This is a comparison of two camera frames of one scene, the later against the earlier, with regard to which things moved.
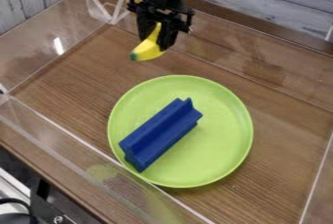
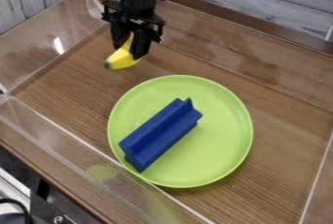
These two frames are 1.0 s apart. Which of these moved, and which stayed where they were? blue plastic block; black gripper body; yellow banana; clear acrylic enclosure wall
Moved: yellow banana; black gripper body
Stayed: clear acrylic enclosure wall; blue plastic block
